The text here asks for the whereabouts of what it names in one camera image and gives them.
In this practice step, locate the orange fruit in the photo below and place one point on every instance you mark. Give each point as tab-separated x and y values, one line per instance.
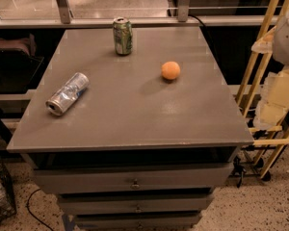
170	70

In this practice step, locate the bottom grey drawer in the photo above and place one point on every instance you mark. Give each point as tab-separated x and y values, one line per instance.
139	222

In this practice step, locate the top grey drawer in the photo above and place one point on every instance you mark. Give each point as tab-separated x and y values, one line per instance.
119	179

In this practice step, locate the silver redbull can lying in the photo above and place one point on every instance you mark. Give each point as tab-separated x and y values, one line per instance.
68	94

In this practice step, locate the grey drawer cabinet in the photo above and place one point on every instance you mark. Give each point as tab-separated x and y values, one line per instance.
129	115

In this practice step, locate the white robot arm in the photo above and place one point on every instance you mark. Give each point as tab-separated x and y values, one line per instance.
276	42

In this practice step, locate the yellow wooden rack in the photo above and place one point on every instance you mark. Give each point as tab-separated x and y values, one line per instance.
267	74

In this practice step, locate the dark chair at left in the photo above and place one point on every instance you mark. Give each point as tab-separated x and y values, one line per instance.
20	67

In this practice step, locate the middle grey drawer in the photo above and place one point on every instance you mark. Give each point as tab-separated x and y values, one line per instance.
135	204

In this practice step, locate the black wire basket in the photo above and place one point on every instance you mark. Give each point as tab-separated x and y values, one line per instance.
7	201

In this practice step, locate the grey drawer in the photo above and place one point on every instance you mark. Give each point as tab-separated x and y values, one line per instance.
135	204
119	179
139	222

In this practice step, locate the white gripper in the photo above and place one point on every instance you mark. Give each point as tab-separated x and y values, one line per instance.
287	40

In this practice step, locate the green soda can upright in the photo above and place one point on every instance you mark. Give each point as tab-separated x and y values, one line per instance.
123	36

